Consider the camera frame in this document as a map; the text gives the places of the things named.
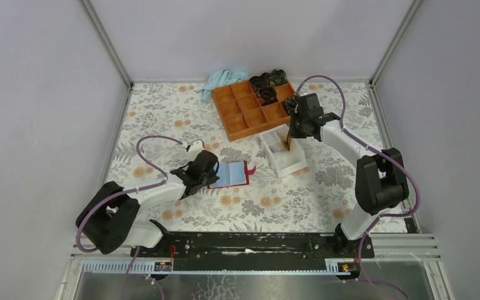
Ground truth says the brown credit card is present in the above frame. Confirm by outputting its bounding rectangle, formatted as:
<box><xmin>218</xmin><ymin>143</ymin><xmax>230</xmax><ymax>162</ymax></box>
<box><xmin>279</xmin><ymin>132</ymin><xmax>291</xmax><ymax>151</ymax></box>

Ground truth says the red leather card holder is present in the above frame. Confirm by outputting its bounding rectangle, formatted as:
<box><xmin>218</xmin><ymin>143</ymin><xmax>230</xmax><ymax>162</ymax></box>
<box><xmin>207</xmin><ymin>161</ymin><xmax>257</xmax><ymax>189</ymax></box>

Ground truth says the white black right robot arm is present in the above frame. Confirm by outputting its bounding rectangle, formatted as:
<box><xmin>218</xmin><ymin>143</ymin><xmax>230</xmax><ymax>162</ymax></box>
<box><xmin>283</xmin><ymin>93</ymin><xmax>409</xmax><ymax>258</ymax></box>

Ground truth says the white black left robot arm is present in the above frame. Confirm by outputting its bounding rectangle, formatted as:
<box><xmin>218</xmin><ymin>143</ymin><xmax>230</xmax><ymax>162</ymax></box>
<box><xmin>75</xmin><ymin>150</ymin><xmax>219</xmax><ymax>257</ymax></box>

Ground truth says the white card box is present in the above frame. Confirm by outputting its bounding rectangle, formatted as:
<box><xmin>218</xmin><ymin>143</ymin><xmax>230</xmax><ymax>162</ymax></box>
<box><xmin>258</xmin><ymin>124</ymin><xmax>307</xmax><ymax>179</ymax></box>

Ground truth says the rolled tie green pattern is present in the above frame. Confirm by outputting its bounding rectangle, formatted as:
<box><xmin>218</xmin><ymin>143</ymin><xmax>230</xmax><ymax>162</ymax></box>
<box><xmin>282</xmin><ymin>96</ymin><xmax>298</xmax><ymax>116</ymax></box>

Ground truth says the rolled tie orange pattern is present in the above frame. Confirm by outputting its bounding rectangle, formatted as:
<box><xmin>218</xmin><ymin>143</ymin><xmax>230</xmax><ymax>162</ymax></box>
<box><xmin>257</xmin><ymin>86</ymin><xmax>278</xmax><ymax>106</ymax></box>

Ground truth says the rolled tie yellow green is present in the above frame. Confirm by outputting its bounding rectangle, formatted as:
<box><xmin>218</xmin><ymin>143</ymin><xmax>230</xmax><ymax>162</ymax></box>
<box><xmin>269</xmin><ymin>69</ymin><xmax>288</xmax><ymax>86</ymax></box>

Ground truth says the floral patterned table mat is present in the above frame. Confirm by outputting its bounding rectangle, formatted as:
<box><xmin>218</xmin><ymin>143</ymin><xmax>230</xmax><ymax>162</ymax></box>
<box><xmin>92</xmin><ymin>81</ymin><xmax>410</xmax><ymax>234</ymax></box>

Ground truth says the rolled tie dark striped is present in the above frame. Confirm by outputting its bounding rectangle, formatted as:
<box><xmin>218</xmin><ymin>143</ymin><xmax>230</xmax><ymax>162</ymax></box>
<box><xmin>249</xmin><ymin>72</ymin><xmax>271</xmax><ymax>93</ymax></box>

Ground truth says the orange wooden compartment tray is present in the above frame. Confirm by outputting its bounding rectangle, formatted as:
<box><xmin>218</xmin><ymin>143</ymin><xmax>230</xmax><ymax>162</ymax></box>
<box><xmin>211</xmin><ymin>80</ymin><xmax>295</xmax><ymax>141</ymax></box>

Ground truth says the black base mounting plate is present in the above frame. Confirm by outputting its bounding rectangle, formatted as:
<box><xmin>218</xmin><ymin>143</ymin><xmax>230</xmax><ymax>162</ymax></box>
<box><xmin>131</xmin><ymin>232</ymin><xmax>375</xmax><ymax>271</ymax></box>

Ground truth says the light blue cloth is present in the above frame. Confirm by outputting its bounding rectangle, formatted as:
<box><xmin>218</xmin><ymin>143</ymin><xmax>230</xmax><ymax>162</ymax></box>
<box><xmin>202</xmin><ymin>69</ymin><xmax>248</xmax><ymax>102</ymax></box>

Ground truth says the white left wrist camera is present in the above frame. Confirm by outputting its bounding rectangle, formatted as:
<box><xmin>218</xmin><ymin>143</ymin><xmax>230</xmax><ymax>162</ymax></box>
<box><xmin>186</xmin><ymin>139</ymin><xmax>204</xmax><ymax>156</ymax></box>

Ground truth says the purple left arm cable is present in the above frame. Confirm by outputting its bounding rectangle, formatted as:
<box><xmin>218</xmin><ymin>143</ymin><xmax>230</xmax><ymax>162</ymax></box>
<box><xmin>75</xmin><ymin>134</ymin><xmax>185</xmax><ymax>300</ymax></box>

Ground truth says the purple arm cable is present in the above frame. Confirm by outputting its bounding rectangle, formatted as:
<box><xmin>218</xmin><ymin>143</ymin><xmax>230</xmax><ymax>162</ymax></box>
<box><xmin>294</xmin><ymin>74</ymin><xmax>422</xmax><ymax>300</ymax></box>
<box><xmin>75</xmin><ymin>134</ymin><xmax>185</xmax><ymax>300</ymax></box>

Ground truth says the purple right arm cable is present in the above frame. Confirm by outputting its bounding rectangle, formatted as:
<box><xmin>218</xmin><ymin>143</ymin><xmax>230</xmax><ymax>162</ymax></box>
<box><xmin>294</xmin><ymin>74</ymin><xmax>422</xmax><ymax>300</ymax></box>

